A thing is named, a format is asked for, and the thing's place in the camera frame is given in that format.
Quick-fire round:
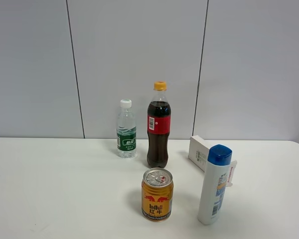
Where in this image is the white cardboard box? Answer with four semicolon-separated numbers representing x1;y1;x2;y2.
188;135;237;187

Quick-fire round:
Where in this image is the gold Red Bull can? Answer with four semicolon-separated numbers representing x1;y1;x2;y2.
142;168;174;222

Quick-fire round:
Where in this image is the cola bottle yellow cap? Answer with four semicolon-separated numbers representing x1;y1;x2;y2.
147;82;171;168

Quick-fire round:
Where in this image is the white shampoo bottle blue cap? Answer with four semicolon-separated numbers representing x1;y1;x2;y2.
197;144;232;225

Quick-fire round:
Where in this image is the clear water bottle green label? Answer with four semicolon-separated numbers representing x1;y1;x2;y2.
116;99;136;158

